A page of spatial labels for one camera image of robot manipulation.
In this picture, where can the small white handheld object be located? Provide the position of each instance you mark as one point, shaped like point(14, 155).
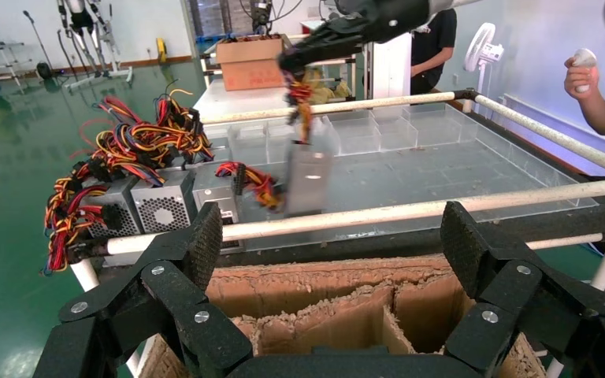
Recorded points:
point(585, 56)

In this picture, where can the white cabinet panel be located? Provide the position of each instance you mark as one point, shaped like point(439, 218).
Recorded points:
point(391, 68)

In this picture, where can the small yellow floor item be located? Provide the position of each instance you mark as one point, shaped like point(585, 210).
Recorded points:
point(162, 49)

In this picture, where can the person in black shirt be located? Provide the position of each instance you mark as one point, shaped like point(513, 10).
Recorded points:
point(433, 41)

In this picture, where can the grey power supply stack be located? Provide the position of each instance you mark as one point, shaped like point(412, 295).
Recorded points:
point(161, 208)

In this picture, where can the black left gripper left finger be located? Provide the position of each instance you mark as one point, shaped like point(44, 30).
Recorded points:
point(177, 297)

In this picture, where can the white metal stand frame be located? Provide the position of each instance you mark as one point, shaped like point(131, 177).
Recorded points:
point(93, 36)

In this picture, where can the white standing fan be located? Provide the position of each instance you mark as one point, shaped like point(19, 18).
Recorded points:
point(482, 49)

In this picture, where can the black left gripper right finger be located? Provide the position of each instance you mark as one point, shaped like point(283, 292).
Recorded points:
point(516, 302)

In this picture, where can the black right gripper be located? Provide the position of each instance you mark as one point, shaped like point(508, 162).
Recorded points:
point(391, 21)

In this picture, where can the white pipe rack frame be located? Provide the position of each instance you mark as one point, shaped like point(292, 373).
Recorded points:
point(386, 211)

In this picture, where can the white background table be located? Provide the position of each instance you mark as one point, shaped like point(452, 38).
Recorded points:
point(229, 101)

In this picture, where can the closed brown cardboard box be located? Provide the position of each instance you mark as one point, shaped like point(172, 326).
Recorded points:
point(250, 68)

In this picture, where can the worn cardboard box with dividers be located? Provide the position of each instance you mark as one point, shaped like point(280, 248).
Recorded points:
point(308, 282)

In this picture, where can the clear acrylic divider tray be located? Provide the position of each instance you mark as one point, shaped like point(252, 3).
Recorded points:
point(438, 172)

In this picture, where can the bystander bare hand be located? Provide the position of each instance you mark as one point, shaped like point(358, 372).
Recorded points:
point(580, 81)

